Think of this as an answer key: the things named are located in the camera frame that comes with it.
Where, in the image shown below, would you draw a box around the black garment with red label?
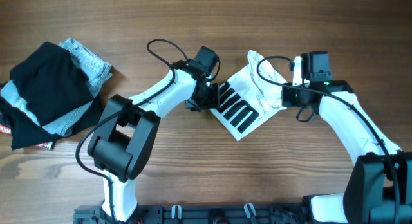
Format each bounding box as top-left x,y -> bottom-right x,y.
1,81 -> 102,150

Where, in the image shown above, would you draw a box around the black folded garment top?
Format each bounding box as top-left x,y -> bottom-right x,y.
10,42 -> 94,126

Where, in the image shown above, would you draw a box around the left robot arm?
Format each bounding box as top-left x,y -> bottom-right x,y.
87,46 -> 221,223

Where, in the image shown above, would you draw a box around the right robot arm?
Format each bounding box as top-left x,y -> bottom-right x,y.
282,51 -> 411,223

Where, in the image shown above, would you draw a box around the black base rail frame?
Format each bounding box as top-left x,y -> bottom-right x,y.
73,203 -> 323,224

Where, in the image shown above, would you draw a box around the light blue denim jeans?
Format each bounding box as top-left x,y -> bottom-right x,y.
0,37 -> 113,137

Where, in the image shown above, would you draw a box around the white t-shirt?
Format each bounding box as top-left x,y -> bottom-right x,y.
211,50 -> 286,141

